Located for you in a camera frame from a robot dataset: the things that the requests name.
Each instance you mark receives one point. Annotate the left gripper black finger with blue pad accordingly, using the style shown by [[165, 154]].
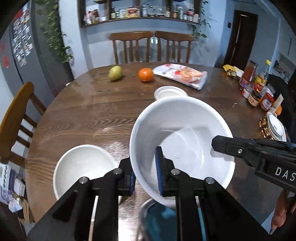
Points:
[[89, 209], [205, 210]]

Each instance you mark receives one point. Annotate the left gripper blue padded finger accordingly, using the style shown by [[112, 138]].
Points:
[[242, 148]]

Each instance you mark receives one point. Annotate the large speckled white bowl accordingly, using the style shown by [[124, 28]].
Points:
[[89, 161]]

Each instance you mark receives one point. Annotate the blue teardrop dish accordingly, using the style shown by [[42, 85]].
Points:
[[156, 222]]

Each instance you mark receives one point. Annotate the medium white bowl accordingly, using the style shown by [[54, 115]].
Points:
[[184, 128]]

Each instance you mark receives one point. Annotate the person's right hand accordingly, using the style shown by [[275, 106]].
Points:
[[280, 213]]

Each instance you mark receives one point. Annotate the white plate on trivet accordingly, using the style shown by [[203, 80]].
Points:
[[275, 128]]

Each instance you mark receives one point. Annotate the beaded wooden trivet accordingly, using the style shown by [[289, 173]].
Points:
[[264, 128]]

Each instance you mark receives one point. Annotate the red label sauce jar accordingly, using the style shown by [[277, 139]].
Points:
[[266, 102]]

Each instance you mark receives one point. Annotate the dark lid sauce jar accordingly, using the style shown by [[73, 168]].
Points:
[[254, 98]]

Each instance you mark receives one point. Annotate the yellow cap oil bottle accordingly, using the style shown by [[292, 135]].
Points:
[[262, 77]]

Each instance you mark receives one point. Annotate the red sauce bottle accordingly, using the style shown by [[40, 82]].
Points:
[[247, 75]]

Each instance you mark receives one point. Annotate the stack of books and boxes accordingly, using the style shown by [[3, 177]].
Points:
[[13, 190]]

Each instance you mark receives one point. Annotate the yellow snack packet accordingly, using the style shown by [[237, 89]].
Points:
[[233, 71]]

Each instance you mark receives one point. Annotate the plastic snack bag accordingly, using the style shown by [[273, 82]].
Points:
[[182, 74]]

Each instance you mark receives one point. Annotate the wooden chair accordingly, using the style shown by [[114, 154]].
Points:
[[173, 46], [131, 51], [12, 124]]

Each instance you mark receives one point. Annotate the dark doorway door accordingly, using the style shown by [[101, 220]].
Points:
[[241, 39]]

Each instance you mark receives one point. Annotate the small white bowl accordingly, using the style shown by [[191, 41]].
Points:
[[168, 91]]

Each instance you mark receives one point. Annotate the orange tangerine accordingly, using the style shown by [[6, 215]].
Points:
[[146, 75]]

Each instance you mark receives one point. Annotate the hanging green vine plant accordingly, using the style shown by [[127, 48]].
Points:
[[200, 23]]

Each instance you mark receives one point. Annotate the wooden chair back right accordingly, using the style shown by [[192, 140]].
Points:
[[173, 46]]

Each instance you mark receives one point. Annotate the green pear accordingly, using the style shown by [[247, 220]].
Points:
[[115, 73]]

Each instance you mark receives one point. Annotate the wooden chair back left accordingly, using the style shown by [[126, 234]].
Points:
[[131, 51]]

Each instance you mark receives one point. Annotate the grey refrigerator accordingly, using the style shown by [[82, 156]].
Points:
[[25, 55]]

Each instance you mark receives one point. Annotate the green vine plant left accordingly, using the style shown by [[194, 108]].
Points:
[[52, 30]]

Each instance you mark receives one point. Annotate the wall spice shelf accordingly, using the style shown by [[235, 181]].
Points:
[[104, 11]]

